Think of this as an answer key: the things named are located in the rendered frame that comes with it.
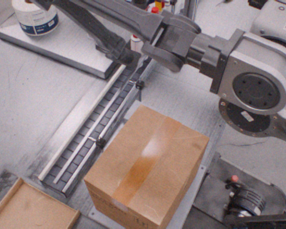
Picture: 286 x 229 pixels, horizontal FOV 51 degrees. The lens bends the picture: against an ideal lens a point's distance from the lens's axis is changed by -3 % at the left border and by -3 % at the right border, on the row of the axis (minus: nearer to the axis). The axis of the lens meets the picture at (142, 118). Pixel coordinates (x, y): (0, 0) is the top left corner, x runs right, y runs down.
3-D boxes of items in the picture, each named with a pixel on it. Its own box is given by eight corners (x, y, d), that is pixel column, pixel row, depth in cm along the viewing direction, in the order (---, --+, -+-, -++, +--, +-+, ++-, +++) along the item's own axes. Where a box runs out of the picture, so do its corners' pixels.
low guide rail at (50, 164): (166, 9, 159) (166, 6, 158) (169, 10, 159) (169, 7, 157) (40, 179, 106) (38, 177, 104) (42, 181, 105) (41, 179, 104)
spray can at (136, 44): (133, 59, 141) (132, 23, 124) (144, 61, 140) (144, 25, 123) (130, 67, 138) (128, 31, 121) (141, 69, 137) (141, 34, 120)
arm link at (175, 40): (192, 60, 60) (204, 37, 60) (148, 41, 63) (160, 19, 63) (196, 73, 69) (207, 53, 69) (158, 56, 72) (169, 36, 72)
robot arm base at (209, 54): (215, 96, 64) (227, 54, 54) (181, 80, 66) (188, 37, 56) (231, 71, 68) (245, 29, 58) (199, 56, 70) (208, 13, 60)
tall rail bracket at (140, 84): (129, 96, 135) (128, 70, 121) (144, 102, 133) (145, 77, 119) (126, 101, 133) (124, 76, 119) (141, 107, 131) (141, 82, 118)
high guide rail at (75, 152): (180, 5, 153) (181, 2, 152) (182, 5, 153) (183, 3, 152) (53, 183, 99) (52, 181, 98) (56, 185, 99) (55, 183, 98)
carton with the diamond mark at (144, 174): (141, 145, 119) (140, 102, 96) (196, 174, 112) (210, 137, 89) (95, 209, 104) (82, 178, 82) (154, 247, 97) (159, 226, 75)
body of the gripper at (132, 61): (120, 46, 126) (114, 42, 119) (142, 54, 124) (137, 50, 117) (114, 61, 127) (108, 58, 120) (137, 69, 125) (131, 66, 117)
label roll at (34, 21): (61, 10, 162) (55, -14, 150) (56, 34, 151) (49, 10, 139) (25, 12, 161) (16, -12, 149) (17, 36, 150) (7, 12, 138)
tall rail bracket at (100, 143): (93, 150, 120) (87, 127, 106) (109, 157, 118) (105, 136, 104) (89, 156, 118) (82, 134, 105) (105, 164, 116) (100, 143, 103)
